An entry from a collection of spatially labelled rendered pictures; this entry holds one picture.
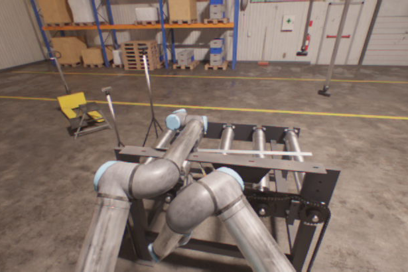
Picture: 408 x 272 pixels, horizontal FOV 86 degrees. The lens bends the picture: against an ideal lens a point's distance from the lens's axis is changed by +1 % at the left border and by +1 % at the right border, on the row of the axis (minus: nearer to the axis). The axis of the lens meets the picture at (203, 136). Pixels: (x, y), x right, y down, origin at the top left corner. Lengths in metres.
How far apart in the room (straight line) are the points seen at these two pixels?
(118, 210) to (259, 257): 0.45
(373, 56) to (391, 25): 1.08
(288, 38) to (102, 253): 9.93
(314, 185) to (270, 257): 0.73
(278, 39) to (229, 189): 9.61
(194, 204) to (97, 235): 0.31
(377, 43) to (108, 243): 10.90
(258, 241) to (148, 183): 0.38
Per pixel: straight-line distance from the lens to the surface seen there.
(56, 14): 11.61
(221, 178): 0.74
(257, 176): 1.36
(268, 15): 10.09
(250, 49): 10.16
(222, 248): 1.87
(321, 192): 1.45
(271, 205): 1.43
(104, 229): 0.78
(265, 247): 0.76
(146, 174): 0.74
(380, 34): 11.06
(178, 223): 0.72
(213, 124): 2.24
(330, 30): 10.45
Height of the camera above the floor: 1.90
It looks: 29 degrees down
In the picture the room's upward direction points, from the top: 1 degrees counter-clockwise
